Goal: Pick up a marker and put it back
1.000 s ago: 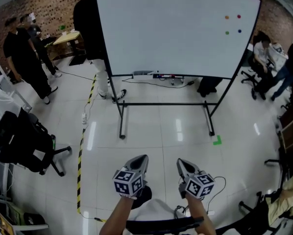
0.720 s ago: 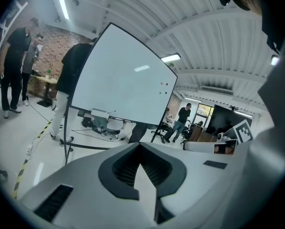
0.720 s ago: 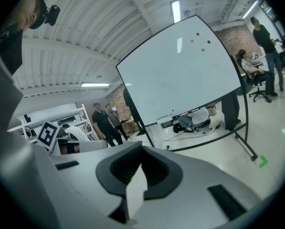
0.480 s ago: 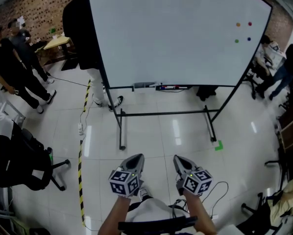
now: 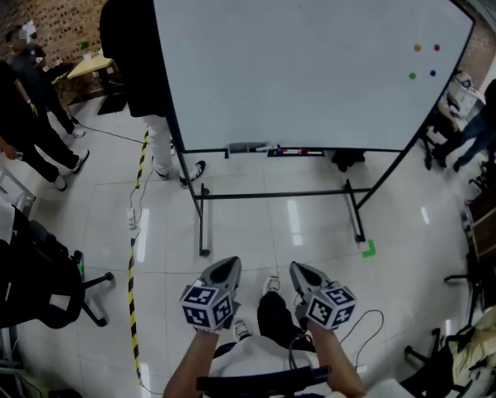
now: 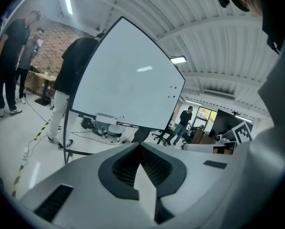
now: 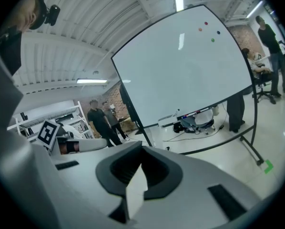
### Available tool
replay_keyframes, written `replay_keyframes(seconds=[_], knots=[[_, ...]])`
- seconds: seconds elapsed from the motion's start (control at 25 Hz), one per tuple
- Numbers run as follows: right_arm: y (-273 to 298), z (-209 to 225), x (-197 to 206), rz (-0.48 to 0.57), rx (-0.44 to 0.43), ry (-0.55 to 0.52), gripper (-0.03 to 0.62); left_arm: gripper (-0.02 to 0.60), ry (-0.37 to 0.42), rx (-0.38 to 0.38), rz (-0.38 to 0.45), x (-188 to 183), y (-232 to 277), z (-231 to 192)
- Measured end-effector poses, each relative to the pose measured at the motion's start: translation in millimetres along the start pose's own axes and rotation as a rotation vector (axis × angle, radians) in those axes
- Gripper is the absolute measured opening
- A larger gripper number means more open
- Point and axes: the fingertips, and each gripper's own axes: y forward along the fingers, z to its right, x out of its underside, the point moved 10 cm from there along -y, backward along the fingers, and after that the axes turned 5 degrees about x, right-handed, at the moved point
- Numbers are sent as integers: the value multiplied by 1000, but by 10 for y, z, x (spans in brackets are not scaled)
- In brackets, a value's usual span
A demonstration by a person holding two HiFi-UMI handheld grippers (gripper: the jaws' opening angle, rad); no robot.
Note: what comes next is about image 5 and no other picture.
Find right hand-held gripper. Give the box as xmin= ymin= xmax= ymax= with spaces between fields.
xmin=289 ymin=261 xmax=359 ymax=332

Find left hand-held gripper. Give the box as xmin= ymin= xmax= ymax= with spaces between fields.
xmin=178 ymin=256 xmax=243 ymax=333

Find person's left forearm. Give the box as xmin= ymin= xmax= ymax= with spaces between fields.
xmin=162 ymin=328 xmax=221 ymax=398

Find person's right forearm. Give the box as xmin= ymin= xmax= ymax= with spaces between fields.
xmin=307 ymin=320 xmax=367 ymax=398

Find black marker holder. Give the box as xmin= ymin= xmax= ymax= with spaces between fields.
xmin=266 ymin=148 xmax=325 ymax=158

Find person's white shoe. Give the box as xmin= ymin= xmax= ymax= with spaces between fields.
xmin=262 ymin=275 xmax=283 ymax=296
xmin=232 ymin=318 xmax=254 ymax=343

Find person's black trousers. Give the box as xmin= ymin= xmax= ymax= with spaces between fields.
xmin=256 ymin=291 xmax=317 ymax=353

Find person's white shirt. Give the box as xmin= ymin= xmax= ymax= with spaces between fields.
xmin=208 ymin=334 xmax=328 ymax=379

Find yellow black hazard tape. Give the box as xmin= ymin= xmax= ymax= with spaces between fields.
xmin=126 ymin=130 xmax=150 ymax=387

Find grey whiteboard tray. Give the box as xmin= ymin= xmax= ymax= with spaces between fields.
xmin=227 ymin=141 xmax=270 ymax=155

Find black chair with beige jacket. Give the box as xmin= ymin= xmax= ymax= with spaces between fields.
xmin=403 ymin=300 xmax=496 ymax=398

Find dark wooden desk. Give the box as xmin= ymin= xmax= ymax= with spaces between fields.
xmin=465 ymin=188 xmax=496 ymax=260

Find black office chair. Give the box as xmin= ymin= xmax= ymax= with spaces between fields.
xmin=0 ymin=207 xmax=115 ymax=330

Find white whiteboard on black stand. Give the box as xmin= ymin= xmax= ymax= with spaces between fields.
xmin=143 ymin=0 xmax=477 ymax=258

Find light wooden desk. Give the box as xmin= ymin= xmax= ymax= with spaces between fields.
xmin=66 ymin=55 xmax=120 ymax=106

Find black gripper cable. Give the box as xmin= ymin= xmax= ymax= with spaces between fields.
xmin=288 ymin=308 xmax=386 ymax=372

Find black chest strap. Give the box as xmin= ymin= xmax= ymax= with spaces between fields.
xmin=195 ymin=365 xmax=333 ymax=396

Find black floor cable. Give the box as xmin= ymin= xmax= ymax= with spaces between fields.
xmin=71 ymin=116 xmax=156 ymax=244

